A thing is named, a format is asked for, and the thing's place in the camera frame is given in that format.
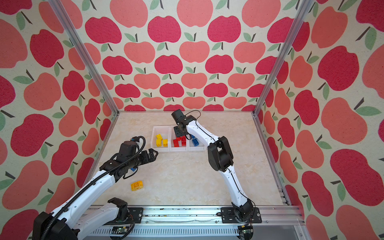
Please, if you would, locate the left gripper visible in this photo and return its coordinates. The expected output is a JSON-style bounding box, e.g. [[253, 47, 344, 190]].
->
[[127, 148, 159, 169]]

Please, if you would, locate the white three-compartment bin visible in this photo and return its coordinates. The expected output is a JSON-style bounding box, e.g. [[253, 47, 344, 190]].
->
[[150, 126, 207, 152]]

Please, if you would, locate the yellow double lego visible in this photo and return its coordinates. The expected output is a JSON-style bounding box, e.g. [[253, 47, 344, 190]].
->
[[131, 181, 144, 192]]

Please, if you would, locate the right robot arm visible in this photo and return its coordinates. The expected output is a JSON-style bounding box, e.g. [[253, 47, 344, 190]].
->
[[172, 110, 255, 223]]

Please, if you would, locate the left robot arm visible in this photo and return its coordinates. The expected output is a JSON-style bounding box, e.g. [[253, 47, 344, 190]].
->
[[32, 136, 159, 240]]

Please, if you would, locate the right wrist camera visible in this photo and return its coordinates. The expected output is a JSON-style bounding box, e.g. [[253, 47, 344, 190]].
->
[[172, 109, 185, 123]]

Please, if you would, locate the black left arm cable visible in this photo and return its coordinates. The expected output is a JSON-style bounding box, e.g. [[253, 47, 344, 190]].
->
[[40, 135, 147, 240]]

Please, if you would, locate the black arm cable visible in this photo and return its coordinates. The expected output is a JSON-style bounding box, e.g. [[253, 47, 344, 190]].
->
[[40, 135, 147, 240], [184, 109, 256, 229]]

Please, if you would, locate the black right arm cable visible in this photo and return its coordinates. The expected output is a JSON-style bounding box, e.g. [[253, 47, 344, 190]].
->
[[184, 109, 256, 229]]

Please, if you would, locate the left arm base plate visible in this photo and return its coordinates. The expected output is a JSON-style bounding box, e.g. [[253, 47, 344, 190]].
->
[[116, 207, 144, 224]]

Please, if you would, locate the aluminium front rail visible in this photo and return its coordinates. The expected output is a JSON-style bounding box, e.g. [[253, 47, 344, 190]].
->
[[84, 205, 311, 240]]

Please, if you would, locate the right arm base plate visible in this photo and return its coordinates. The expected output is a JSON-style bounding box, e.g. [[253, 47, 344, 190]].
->
[[217, 207, 262, 224]]

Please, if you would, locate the left aluminium frame post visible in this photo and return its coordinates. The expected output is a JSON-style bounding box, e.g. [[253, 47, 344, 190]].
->
[[48, 0, 120, 116]]

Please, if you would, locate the aluminium frame post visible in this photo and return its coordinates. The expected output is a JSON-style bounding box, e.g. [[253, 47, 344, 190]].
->
[[48, 0, 120, 116], [252, 0, 315, 118]]

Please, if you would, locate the right aluminium frame post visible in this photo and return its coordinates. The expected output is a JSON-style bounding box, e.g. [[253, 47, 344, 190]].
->
[[252, 0, 315, 118]]

